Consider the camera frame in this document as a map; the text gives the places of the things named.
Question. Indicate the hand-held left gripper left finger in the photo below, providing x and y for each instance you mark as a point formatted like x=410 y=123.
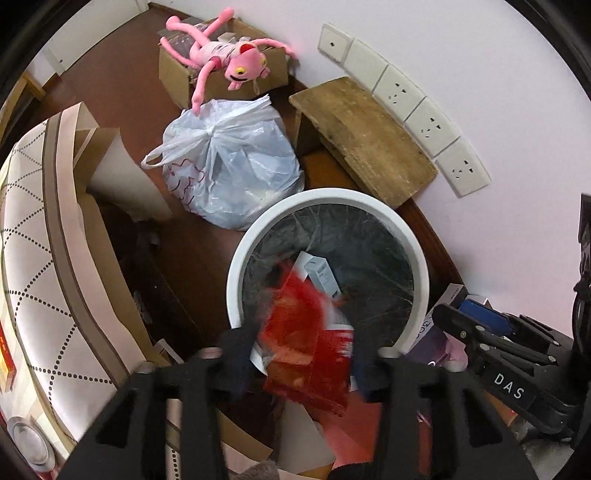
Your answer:
x=239 y=364

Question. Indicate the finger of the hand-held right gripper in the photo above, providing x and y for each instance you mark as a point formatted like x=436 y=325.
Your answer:
x=455 y=321
x=485 y=314

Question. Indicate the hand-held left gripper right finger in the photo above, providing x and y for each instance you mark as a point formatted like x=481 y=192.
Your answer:
x=365 y=381

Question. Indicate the red snack packet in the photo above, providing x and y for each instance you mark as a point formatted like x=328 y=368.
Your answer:
x=302 y=332

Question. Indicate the white round trash bin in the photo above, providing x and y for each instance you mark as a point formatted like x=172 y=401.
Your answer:
x=238 y=258

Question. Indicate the purple box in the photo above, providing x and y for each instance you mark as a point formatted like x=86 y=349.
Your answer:
x=434 y=344

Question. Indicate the white paper sheet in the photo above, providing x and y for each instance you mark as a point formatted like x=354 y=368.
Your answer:
x=302 y=438

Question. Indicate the black bin liner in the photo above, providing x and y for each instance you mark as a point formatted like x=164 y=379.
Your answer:
x=369 y=258

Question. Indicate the small white carton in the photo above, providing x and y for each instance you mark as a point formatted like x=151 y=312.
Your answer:
x=318 y=274

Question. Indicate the white tied plastic bag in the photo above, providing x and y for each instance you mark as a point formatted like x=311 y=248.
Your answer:
x=235 y=166

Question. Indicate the low wooden stool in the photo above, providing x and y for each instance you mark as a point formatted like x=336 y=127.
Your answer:
x=369 y=138

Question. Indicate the round metal tin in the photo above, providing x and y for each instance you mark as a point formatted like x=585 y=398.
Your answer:
x=30 y=441

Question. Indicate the beige patterned sofa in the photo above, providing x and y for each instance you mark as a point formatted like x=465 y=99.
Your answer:
x=37 y=258

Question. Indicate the red and yellow box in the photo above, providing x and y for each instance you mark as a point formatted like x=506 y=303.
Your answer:
x=5 y=360

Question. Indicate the beige paper bag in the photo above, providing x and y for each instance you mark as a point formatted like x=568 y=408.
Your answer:
x=115 y=161

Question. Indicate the brown cardboard box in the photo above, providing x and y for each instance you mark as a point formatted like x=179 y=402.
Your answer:
x=178 y=78

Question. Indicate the pink plush toy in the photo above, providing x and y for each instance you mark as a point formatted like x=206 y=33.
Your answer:
x=233 y=62

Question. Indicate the white wall socket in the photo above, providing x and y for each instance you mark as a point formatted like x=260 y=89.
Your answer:
x=398 y=91
x=432 y=127
x=462 y=168

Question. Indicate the blank white wall plate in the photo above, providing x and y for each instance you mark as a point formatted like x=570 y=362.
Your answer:
x=366 y=62

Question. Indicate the white wall plate with hole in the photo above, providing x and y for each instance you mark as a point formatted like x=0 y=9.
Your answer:
x=334 y=44

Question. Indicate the light wooden frame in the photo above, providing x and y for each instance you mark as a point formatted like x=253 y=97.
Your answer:
x=25 y=99

